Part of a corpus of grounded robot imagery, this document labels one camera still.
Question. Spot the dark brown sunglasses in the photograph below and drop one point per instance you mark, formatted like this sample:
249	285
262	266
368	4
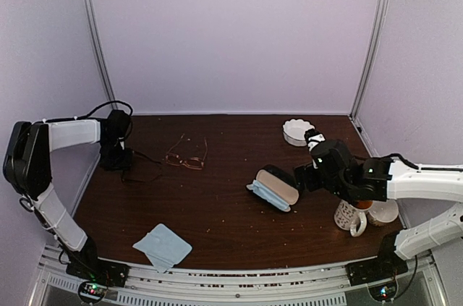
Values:
144	169

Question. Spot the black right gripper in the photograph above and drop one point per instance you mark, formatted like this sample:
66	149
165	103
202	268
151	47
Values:
312	184

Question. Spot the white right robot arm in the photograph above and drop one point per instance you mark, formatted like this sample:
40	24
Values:
390	177

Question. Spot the black glasses case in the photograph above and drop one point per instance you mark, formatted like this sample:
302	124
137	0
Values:
279	181

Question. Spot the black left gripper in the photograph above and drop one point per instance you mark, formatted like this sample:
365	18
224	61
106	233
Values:
124	165

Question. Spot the white scalloped ceramic dish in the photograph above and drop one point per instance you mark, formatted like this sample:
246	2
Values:
294	131

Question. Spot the aluminium left corner post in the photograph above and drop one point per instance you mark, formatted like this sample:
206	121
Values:
96	45

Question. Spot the aluminium front frame rail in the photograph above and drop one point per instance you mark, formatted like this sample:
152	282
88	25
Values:
315	285

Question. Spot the aluminium right corner post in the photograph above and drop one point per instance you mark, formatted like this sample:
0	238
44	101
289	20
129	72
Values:
375	36

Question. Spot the white patterned mug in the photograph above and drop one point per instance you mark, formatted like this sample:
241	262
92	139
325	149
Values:
351	219

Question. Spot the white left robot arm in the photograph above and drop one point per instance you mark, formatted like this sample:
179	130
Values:
27	165

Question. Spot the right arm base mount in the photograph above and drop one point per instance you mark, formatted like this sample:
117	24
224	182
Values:
381	272

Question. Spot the white cream bowl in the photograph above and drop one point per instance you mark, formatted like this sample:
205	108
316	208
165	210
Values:
382	213

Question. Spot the light blue cloth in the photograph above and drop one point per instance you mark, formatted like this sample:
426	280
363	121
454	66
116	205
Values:
268	195
163	248

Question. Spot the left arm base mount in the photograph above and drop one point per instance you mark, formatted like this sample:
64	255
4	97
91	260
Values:
85	264

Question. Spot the aluminium corner post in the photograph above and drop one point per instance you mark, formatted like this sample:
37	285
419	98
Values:
375	36
96	45

